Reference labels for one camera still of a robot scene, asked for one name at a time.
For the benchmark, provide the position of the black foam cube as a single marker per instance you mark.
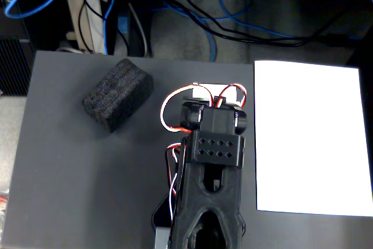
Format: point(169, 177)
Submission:
point(116, 94)

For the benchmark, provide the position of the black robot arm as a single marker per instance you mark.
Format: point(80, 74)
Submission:
point(230, 182)

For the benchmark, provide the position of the white paper sheet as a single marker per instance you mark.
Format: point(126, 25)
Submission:
point(306, 138)

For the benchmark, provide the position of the dark grey board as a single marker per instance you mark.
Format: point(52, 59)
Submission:
point(73, 173)

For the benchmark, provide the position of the grey table clamp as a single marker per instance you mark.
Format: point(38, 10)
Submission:
point(161, 238)

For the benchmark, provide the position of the beige desk leg panel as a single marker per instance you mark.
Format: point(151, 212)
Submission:
point(73, 7)

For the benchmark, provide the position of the black vented computer case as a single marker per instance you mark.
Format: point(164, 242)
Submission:
point(11, 65)

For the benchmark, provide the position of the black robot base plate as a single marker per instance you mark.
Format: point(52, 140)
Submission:
point(160, 214)

